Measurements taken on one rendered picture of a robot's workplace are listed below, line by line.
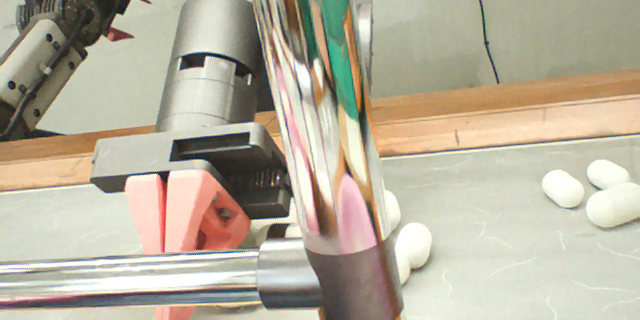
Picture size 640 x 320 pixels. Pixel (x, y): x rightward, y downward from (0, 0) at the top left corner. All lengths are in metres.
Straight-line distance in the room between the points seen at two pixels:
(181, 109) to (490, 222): 0.20
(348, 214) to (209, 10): 0.28
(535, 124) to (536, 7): 1.92
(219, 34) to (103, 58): 2.48
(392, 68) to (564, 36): 0.60
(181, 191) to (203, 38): 0.10
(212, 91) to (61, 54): 0.81
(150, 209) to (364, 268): 0.21
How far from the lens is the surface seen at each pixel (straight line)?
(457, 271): 0.38
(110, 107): 2.93
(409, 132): 0.57
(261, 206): 0.38
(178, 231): 0.35
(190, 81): 0.39
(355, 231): 0.16
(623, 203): 0.41
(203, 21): 0.42
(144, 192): 0.36
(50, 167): 0.72
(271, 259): 0.17
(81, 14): 1.25
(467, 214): 0.44
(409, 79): 2.52
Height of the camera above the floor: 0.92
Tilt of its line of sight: 17 degrees down
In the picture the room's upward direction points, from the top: 11 degrees counter-clockwise
